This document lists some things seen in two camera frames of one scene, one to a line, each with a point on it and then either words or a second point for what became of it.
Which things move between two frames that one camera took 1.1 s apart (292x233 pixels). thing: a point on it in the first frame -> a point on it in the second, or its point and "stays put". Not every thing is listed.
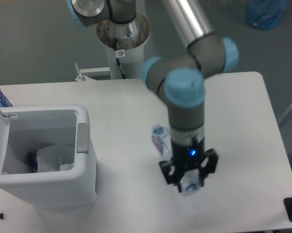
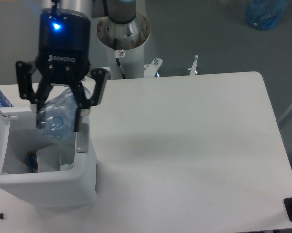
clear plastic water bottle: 190,182 -> 56,116
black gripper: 189,157 -> 63,58
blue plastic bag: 263,14 stays put
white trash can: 15,131 stays put
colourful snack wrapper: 33,156 stays put
